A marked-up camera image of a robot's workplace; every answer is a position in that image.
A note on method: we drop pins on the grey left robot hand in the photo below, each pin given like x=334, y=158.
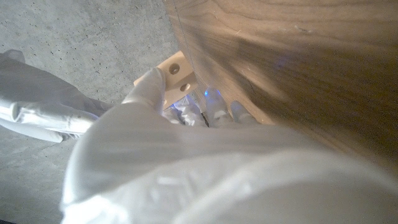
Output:
x=202, y=174

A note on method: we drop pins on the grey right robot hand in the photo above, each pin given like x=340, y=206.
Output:
x=40, y=102

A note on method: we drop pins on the small wooden block with holes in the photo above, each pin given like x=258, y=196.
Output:
x=177, y=76

